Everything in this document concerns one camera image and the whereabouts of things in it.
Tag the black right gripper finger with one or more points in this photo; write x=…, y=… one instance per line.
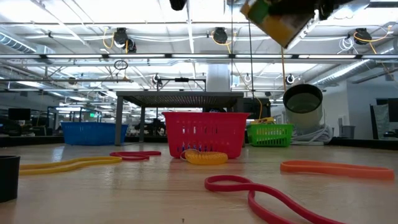
x=292, y=6

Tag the yellow green retail pack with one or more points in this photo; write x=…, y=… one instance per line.
x=264, y=120
x=280, y=31

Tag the yellow coil wristband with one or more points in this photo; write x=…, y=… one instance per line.
x=205, y=158

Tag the orange rubber band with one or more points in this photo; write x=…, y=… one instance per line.
x=284, y=166

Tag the yellow rubber band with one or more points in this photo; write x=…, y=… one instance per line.
x=109, y=160

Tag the overhead light bar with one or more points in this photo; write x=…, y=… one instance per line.
x=136, y=56

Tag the small black ceiling reel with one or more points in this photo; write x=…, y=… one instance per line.
x=289, y=79
x=156, y=79

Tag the grey perforated metal shelf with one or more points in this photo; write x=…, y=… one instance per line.
x=180, y=99

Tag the red plastic basket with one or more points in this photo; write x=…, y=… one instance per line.
x=205, y=118

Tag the green plastic basket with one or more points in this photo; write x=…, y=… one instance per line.
x=269, y=126

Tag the grey waste bin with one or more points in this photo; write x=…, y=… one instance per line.
x=347, y=131

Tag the blue plastic basket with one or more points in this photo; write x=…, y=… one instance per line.
x=93, y=133

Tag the long red rubber band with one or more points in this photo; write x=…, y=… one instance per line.
x=207, y=184

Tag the silver ventilation duct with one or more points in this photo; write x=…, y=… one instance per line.
x=15, y=43
x=342, y=73

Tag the black camera gantry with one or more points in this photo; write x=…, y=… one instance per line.
x=182, y=80

